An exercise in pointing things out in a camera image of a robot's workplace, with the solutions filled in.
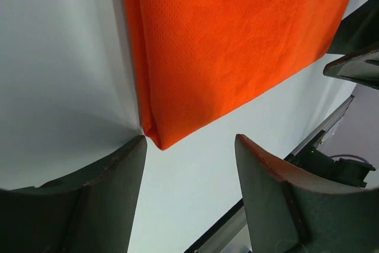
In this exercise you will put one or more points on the aluminium front rail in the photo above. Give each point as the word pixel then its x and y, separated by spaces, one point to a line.
pixel 229 234

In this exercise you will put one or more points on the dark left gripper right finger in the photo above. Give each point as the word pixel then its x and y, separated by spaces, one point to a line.
pixel 291 210

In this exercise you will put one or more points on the orange t shirt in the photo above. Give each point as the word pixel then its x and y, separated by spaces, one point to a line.
pixel 197 60

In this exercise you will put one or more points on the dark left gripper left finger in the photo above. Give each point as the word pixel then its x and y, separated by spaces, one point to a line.
pixel 89 210

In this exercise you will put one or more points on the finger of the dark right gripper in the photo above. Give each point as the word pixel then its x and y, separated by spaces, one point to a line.
pixel 360 67
pixel 356 31

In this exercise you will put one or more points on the right aluminium corner post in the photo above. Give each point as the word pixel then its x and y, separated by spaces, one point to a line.
pixel 316 135

